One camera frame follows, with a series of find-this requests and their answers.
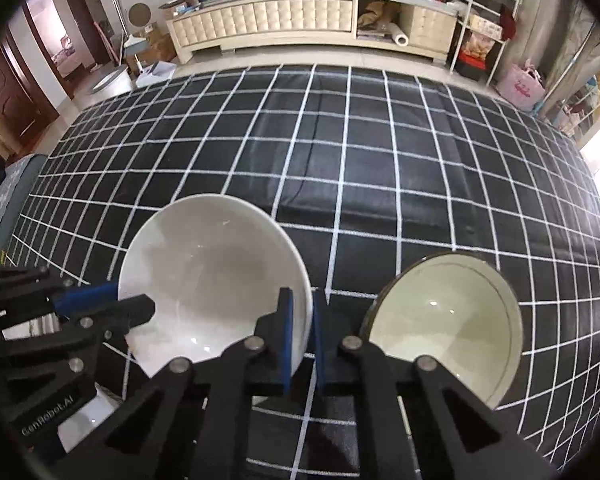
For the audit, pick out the white mop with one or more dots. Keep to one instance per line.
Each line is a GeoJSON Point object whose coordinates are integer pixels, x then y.
{"type": "Point", "coordinates": [116, 10]}

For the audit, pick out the beige patterned curtain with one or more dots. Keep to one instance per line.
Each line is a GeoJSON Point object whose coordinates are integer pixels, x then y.
{"type": "Point", "coordinates": [582, 45]}

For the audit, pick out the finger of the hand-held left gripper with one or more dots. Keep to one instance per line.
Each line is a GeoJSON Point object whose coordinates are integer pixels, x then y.
{"type": "Point", "coordinates": [82, 297]}
{"type": "Point", "coordinates": [130, 310]}

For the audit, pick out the cream bowl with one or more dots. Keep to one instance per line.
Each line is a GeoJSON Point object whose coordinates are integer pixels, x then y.
{"type": "Point", "coordinates": [205, 280]}

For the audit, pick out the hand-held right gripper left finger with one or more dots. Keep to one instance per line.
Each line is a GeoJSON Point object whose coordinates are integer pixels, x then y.
{"type": "Point", "coordinates": [286, 340]}

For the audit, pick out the white open box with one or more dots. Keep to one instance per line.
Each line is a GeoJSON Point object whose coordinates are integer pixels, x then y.
{"type": "Point", "coordinates": [155, 71]}

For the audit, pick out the grey patterned sofa cover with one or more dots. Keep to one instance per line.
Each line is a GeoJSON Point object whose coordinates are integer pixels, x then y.
{"type": "Point", "coordinates": [5, 195]}

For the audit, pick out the cream tufted tv cabinet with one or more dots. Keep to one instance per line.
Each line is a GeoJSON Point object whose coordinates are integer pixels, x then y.
{"type": "Point", "coordinates": [270, 20]}

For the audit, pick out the white mop bucket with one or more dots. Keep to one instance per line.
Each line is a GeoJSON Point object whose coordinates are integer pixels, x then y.
{"type": "Point", "coordinates": [107, 85]}

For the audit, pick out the green bowl dark rim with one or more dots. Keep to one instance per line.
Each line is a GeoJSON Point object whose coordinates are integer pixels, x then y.
{"type": "Point", "coordinates": [445, 320]}

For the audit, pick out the white paper roll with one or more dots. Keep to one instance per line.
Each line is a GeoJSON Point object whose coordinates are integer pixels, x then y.
{"type": "Point", "coordinates": [399, 35]}

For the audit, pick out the black white grid tablecloth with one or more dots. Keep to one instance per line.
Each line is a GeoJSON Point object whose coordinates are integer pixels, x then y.
{"type": "Point", "coordinates": [380, 160]}

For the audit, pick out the brown wooden door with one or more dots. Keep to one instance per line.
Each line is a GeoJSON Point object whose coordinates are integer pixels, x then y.
{"type": "Point", "coordinates": [5, 95]}

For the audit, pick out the cardboard boxes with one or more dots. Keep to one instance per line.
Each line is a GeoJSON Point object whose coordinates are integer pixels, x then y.
{"type": "Point", "coordinates": [157, 42]}

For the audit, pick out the tall silver air conditioner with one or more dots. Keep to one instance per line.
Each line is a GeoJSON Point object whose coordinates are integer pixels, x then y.
{"type": "Point", "coordinates": [540, 10]}

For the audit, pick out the pink bag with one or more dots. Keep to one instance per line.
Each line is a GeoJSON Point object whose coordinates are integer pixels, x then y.
{"type": "Point", "coordinates": [520, 87]}

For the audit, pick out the large white plate pink flowers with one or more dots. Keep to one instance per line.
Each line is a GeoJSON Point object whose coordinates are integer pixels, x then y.
{"type": "Point", "coordinates": [82, 412]}

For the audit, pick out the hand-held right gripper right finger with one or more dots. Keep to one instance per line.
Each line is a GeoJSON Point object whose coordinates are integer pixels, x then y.
{"type": "Point", "coordinates": [320, 345]}

